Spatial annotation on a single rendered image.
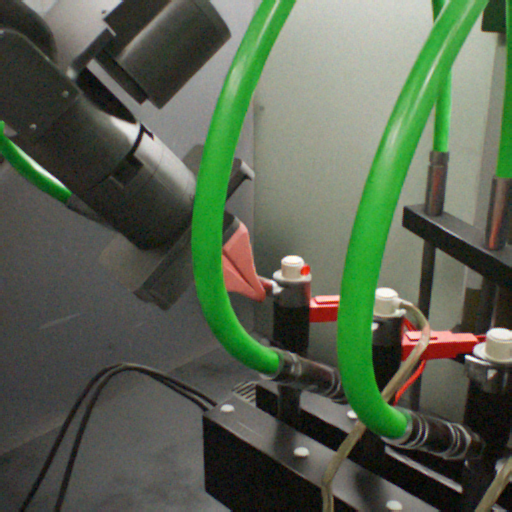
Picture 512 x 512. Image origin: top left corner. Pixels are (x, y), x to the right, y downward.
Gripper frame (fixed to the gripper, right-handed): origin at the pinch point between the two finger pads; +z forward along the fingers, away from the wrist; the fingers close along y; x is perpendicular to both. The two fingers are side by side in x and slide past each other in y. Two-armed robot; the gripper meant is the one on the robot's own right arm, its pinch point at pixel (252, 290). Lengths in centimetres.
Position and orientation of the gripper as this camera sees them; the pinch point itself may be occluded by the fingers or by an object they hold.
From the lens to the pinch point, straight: 47.7
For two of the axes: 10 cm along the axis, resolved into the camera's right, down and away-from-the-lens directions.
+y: 6.3, -7.7, 1.2
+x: -5.2, -3.0, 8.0
